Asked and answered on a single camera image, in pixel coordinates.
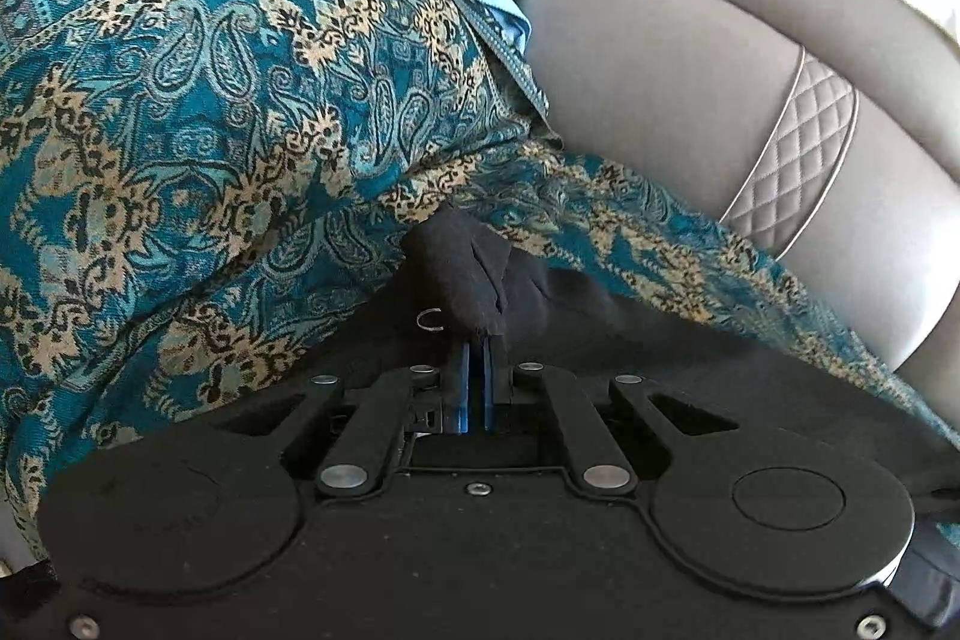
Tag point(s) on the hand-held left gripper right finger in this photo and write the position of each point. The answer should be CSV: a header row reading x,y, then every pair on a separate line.
x,y
491,389

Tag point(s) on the teal paisley blanket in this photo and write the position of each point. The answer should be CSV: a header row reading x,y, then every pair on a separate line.
x,y
225,108

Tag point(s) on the black pants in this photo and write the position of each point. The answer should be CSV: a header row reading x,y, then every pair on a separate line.
x,y
465,269

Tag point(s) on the grey-beige leather sofa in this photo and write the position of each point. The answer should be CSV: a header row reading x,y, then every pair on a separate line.
x,y
660,55

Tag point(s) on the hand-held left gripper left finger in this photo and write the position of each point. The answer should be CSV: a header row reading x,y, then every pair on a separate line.
x,y
463,389

